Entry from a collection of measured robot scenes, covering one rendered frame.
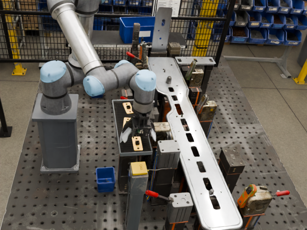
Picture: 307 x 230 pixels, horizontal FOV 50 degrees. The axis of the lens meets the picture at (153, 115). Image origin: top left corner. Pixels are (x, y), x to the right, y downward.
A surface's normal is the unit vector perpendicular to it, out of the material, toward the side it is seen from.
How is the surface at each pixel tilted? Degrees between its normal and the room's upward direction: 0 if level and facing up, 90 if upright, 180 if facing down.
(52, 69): 8
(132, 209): 90
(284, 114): 0
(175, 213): 90
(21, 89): 0
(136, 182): 90
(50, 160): 90
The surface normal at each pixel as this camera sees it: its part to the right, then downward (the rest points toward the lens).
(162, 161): 0.19, 0.64
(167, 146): 0.11, -0.77
